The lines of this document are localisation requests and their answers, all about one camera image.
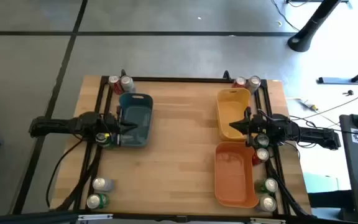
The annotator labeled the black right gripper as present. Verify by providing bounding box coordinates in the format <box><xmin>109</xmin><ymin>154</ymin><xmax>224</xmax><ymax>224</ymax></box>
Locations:
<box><xmin>229</xmin><ymin>106</ymin><xmax>275</xmax><ymax>147</ymax></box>

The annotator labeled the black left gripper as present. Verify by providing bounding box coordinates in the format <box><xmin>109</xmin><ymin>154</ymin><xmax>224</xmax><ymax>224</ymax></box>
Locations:
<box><xmin>99</xmin><ymin>105</ymin><xmax>139</xmax><ymax>139</ymax></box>

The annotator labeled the yellow plastic bin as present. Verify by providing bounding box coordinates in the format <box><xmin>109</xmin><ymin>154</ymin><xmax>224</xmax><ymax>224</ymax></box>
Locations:
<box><xmin>216</xmin><ymin>87</ymin><xmax>252</xmax><ymax>142</ymax></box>

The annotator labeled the green soda can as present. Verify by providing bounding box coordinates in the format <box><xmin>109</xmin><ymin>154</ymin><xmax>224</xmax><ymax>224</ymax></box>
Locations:
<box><xmin>249</xmin><ymin>133</ymin><xmax>270</xmax><ymax>149</ymax></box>
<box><xmin>86</xmin><ymin>193</ymin><xmax>110</xmax><ymax>210</ymax></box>
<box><xmin>254</xmin><ymin>177</ymin><xmax>279</xmax><ymax>195</ymax></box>
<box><xmin>95</xmin><ymin>132</ymin><xmax>119</xmax><ymax>149</ymax></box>

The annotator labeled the teal plastic bin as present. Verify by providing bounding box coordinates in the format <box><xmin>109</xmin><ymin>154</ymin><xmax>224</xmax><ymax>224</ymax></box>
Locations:
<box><xmin>118</xmin><ymin>92</ymin><xmax>154</xmax><ymax>148</ymax></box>

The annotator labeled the red cola can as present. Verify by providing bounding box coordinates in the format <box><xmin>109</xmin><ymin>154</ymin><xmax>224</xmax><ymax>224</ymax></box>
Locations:
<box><xmin>108</xmin><ymin>75</ymin><xmax>124</xmax><ymax>95</ymax></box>
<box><xmin>232</xmin><ymin>76</ymin><xmax>247</xmax><ymax>89</ymax></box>
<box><xmin>252</xmin><ymin>147</ymin><xmax>270</xmax><ymax>166</ymax></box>

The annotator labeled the silver soda can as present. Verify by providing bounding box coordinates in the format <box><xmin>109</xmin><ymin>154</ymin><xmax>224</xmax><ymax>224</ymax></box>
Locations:
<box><xmin>119</xmin><ymin>75</ymin><xmax>136</xmax><ymax>93</ymax></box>
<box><xmin>246</xmin><ymin>75</ymin><xmax>262</xmax><ymax>94</ymax></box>
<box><xmin>91</xmin><ymin>177</ymin><xmax>115</xmax><ymax>193</ymax></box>
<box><xmin>255</xmin><ymin>194</ymin><xmax>278</xmax><ymax>213</ymax></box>

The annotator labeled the orange plastic bin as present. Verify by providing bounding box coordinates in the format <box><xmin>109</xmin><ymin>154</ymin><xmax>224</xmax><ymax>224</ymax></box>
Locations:
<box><xmin>214</xmin><ymin>141</ymin><xmax>260</xmax><ymax>208</ymax></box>

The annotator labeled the black table foot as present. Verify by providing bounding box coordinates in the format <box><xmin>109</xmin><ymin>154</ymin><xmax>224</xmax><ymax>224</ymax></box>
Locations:
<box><xmin>317</xmin><ymin>60</ymin><xmax>358</xmax><ymax>85</ymax></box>

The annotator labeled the black round desk leg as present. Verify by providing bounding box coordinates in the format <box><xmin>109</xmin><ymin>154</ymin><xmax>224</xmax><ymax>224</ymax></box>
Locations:
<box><xmin>287</xmin><ymin>0</ymin><xmax>343</xmax><ymax>53</ymax></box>

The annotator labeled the black bar with silver brackets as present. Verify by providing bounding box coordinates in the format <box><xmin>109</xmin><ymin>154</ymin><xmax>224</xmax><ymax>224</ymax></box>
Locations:
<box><xmin>0</xmin><ymin>210</ymin><xmax>358</xmax><ymax>224</ymax></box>

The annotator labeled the thick black cable bundle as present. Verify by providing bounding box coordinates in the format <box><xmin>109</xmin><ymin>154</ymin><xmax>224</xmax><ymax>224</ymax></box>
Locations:
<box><xmin>54</xmin><ymin>146</ymin><xmax>104</xmax><ymax>212</ymax></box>
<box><xmin>265</xmin><ymin>160</ymin><xmax>318</xmax><ymax>218</ymax></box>

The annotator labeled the black metal table frame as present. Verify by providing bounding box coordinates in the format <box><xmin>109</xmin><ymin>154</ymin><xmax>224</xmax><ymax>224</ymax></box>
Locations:
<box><xmin>73</xmin><ymin>68</ymin><xmax>291</xmax><ymax>218</ymax></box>

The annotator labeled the thin black cable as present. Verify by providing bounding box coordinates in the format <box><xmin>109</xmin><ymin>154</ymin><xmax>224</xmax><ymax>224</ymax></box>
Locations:
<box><xmin>45</xmin><ymin>138</ymin><xmax>85</xmax><ymax>208</ymax></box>

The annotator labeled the black floor cable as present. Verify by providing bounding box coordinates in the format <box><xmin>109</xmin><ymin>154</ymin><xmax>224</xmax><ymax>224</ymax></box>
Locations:
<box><xmin>270</xmin><ymin>0</ymin><xmax>301</xmax><ymax>32</ymax></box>

